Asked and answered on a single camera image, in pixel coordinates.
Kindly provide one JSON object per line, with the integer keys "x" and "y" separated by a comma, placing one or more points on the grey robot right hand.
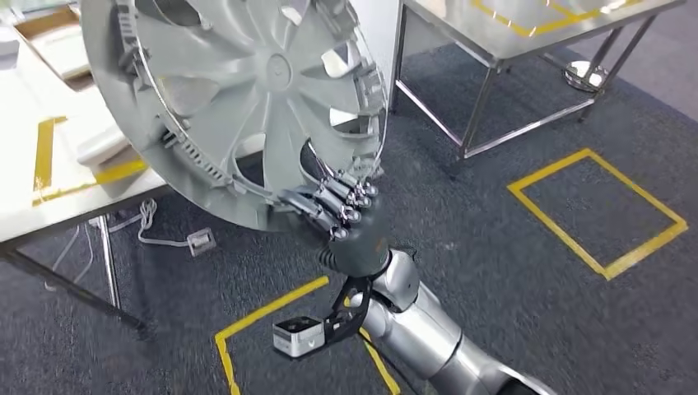
{"x": 360, "y": 240}

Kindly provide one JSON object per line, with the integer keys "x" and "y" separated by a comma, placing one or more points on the silver wheel hubcap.
{"x": 272, "y": 71}

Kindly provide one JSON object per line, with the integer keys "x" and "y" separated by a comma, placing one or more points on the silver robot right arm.
{"x": 425, "y": 332}

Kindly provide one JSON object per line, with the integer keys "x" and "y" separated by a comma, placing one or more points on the steel workbench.
{"x": 22, "y": 98}
{"x": 436, "y": 16}

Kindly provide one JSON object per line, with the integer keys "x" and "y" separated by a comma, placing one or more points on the yellow floor tape square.
{"x": 556, "y": 229}
{"x": 272, "y": 308}

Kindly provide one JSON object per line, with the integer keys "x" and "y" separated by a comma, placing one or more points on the white floor power socket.
{"x": 200, "y": 242}

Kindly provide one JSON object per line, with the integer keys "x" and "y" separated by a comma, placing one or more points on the white cabinet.
{"x": 382, "y": 32}

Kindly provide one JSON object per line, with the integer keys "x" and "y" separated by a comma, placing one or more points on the round metal stand base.
{"x": 586, "y": 76}

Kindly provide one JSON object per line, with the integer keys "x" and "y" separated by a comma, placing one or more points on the brown cardboard box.
{"x": 38, "y": 19}

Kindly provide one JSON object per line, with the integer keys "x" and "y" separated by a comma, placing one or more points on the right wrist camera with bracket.
{"x": 297, "y": 338}

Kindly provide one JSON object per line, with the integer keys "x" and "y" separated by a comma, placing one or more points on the yellow tape frame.
{"x": 507, "y": 23}
{"x": 43, "y": 152}

